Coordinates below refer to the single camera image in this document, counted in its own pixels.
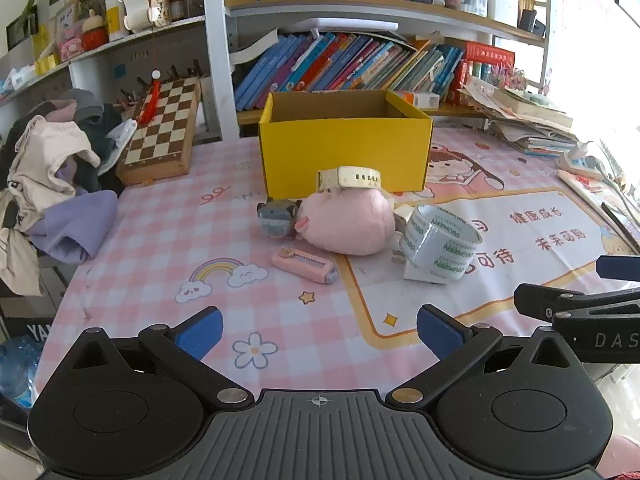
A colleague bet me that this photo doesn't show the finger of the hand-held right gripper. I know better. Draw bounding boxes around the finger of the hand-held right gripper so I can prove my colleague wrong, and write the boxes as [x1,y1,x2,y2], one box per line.
[513,282,640,317]
[596,255,640,281]

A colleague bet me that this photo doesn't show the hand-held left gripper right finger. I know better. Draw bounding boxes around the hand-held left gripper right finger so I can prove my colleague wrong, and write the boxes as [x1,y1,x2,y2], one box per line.
[385,305,583,411]

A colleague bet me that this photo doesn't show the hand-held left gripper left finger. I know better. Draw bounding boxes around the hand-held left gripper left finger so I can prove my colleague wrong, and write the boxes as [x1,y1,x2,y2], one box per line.
[65,306,256,411]

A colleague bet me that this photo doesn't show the clear printed tape roll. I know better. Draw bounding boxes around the clear printed tape roll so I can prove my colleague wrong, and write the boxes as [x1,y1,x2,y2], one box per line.
[402,203,483,286]

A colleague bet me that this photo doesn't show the pink utility knife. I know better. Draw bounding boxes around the pink utility knife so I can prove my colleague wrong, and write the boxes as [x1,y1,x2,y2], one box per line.
[271,246,340,286]

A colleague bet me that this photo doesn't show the small grey plush toy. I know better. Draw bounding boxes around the small grey plush toy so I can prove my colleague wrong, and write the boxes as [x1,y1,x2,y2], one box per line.
[256,198,303,239]

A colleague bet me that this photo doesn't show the pink plush toy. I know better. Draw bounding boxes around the pink plush toy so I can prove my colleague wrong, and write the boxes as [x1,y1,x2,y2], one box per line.
[294,187,397,257]

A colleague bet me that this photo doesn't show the cream watch strap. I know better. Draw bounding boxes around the cream watch strap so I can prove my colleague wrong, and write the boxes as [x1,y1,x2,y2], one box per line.
[318,165,383,193]

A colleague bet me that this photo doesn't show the yellow cardboard box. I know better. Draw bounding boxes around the yellow cardboard box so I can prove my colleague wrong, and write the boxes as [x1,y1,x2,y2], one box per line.
[257,89,435,198]

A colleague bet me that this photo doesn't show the pink checked desktop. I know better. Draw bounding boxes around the pink checked desktop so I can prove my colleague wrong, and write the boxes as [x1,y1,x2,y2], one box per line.
[35,125,640,411]

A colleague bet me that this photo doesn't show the picture book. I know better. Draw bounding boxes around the picture book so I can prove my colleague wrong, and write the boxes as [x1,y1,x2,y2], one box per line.
[557,170,640,256]

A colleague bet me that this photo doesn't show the white power strip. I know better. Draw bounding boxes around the white power strip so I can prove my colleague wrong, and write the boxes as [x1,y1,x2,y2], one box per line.
[558,142,608,181]

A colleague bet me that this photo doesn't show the stack of papers and books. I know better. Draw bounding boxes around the stack of papers and books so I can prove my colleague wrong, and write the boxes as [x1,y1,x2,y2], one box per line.
[457,80,581,157]

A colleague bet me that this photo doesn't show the clear water bottle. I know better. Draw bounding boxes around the clear water bottle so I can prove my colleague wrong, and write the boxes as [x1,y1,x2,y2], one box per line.
[0,335,43,411]

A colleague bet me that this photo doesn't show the wooden chess board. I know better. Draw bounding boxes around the wooden chess board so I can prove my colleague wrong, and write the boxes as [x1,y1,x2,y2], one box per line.
[116,76,202,187]

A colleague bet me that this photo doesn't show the pile of clothes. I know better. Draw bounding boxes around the pile of clothes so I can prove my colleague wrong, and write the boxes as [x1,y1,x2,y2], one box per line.
[0,89,138,297]

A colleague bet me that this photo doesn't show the red tassel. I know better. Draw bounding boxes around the red tassel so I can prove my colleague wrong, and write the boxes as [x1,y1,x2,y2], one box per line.
[135,69,163,126]

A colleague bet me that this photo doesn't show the orange and white box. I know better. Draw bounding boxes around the orange and white box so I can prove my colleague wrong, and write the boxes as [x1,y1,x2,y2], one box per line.
[400,91,441,109]

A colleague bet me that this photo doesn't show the red book box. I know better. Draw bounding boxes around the red book box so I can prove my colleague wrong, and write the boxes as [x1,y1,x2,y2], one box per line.
[464,41,516,67]

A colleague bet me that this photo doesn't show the white shelf unit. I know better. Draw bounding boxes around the white shelf unit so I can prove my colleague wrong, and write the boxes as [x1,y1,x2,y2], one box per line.
[0,0,556,143]

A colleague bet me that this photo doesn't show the white pen holder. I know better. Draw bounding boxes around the white pen holder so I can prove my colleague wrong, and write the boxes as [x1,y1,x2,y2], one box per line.
[487,0,521,28]

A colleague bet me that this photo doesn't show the row of books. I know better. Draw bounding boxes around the row of books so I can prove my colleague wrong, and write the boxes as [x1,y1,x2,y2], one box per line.
[234,32,466,112]

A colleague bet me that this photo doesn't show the red round ornament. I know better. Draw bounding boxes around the red round ornament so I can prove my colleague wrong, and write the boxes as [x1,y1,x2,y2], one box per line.
[81,10,109,52]

